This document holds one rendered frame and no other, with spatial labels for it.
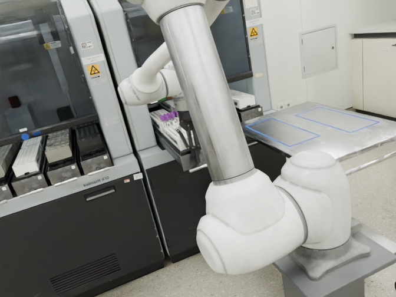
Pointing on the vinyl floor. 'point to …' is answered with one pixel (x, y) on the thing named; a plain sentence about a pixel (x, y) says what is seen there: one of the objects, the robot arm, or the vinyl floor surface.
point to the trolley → (325, 138)
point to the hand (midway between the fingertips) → (196, 154)
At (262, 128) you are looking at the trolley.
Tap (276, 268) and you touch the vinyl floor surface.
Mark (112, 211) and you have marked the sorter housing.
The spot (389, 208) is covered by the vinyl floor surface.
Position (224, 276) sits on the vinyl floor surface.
